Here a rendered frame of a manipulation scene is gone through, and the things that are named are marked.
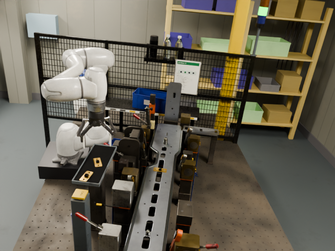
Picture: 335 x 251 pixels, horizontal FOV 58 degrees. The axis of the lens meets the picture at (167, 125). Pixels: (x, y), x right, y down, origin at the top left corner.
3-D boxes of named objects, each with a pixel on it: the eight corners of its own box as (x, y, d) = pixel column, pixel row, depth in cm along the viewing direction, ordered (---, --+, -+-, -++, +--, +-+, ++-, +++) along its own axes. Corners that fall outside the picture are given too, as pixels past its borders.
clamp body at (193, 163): (193, 208, 208) (200, 166, 192) (176, 206, 208) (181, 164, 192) (193, 202, 213) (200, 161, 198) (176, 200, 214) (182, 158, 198)
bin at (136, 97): (164, 113, 262) (166, 99, 256) (131, 107, 268) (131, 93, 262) (169, 106, 276) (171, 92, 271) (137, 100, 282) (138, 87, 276)
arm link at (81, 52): (64, 52, 178) (86, 51, 185) (58, 45, 193) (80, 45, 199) (65, 73, 184) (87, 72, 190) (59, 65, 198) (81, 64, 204)
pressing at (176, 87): (177, 121, 257) (182, 83, 242) (164, 119, 257) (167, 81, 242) (177, 121, 258) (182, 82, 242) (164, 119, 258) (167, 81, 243)
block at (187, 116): (185, 154, 268) (190, 117, 251) (176, 153, 268) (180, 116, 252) (185, 150, 275) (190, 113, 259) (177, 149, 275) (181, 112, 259)
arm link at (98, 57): (79, 140, 237) (106, 135, 247) (84, 152, 226) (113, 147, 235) (79, 43, 195) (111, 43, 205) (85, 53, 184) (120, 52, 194)
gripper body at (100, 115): (88, 113, 147) (88, 130, 151) (106, 111, 150) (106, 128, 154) (86, 106, 153) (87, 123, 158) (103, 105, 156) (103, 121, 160)
